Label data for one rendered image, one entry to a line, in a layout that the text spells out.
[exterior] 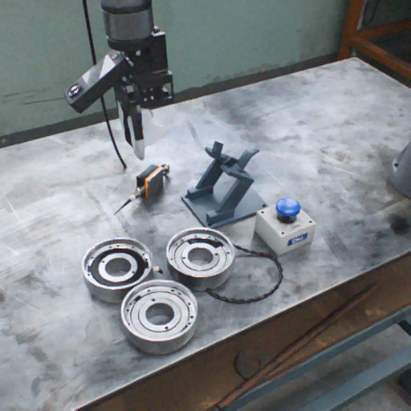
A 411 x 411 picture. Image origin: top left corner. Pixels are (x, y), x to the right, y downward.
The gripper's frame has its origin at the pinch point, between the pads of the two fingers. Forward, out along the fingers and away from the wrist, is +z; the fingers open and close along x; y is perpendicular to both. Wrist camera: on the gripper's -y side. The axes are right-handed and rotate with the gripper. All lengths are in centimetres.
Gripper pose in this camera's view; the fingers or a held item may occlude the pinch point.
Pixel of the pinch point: (132, 148)
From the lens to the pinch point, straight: 94.9
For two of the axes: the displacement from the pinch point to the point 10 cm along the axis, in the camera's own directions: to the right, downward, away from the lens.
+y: 9.1, -2.9, 3.1
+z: 0.3, 7.8, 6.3
